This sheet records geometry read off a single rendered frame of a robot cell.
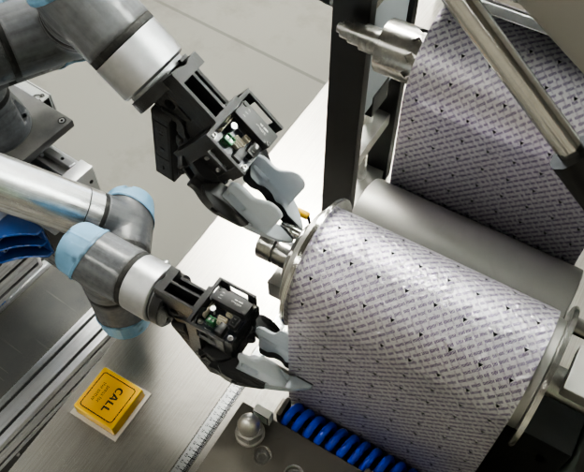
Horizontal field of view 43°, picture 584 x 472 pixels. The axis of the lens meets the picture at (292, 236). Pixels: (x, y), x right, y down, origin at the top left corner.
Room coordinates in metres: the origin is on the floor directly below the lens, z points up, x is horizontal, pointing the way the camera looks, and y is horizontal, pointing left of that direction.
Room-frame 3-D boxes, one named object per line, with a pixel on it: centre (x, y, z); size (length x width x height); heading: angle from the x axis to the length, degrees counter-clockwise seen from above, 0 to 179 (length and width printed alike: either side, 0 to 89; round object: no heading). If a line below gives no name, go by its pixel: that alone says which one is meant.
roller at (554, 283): (0.46, -0.19, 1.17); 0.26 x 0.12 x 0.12; 59
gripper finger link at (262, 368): (0.36, 0.02, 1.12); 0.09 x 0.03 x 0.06; 58
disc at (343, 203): (0.42, -0.03, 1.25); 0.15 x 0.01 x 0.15; 149
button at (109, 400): (0.41, 0.26, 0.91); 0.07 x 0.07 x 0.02; 59
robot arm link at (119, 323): (0.53, 0.24, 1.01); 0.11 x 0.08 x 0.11; 2
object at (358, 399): (0.31, -0.10, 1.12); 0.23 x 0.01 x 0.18; 59
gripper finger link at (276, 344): (0.39, 0.01, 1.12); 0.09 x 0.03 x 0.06; 60
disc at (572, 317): (0.29, -0.24, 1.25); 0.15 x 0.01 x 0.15; 149
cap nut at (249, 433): (0.32, 0.05, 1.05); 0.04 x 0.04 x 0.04
